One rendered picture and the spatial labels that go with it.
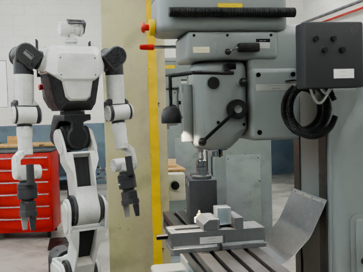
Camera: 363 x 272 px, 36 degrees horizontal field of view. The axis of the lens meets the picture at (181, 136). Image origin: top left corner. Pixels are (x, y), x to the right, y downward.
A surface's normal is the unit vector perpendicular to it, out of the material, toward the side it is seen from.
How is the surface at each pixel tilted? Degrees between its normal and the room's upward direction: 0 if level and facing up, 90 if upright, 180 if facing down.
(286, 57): 90
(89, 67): 90
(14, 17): 90
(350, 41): 90
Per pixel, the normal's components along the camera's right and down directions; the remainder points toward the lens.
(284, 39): 0.18, 0.04
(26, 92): 0.51, 0.02
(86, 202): 0.43, -0.38
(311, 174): -0.98, 0.04
